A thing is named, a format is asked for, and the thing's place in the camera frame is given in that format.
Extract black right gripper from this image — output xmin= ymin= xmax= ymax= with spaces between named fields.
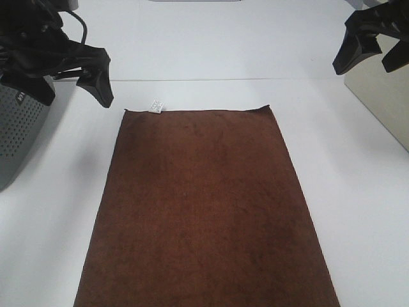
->
xmin=332 ymin=1 xmax=409 ymax=75

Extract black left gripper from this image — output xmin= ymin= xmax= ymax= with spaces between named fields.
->
xmin=1 ymin=1 xmax=114 ymax=108

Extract brown towel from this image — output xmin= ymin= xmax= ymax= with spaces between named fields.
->
xmin=74 ymin=106 xmax=339 ymax=306

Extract beige storage box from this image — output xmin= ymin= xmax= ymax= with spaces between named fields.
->
xmin=344 ymin=54 xmax=408 ymax=149

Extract grey perforated plastic basket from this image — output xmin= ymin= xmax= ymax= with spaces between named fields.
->
xmin=1 ymin=85 xmax=50 ymax=191

